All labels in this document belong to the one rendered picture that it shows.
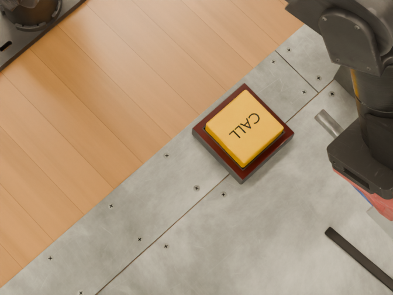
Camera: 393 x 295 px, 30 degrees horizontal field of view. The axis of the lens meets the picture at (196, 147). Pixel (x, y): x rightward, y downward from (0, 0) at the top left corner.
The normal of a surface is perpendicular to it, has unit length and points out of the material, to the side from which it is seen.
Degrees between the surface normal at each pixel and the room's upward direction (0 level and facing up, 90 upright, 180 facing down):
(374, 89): 82
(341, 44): 90
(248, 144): 0
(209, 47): 0
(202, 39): 0
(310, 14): 90
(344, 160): 27
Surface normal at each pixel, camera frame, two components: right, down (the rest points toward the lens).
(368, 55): -0.52, 0.81
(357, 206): 0.04, -0.29
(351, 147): -0.28, -0.58
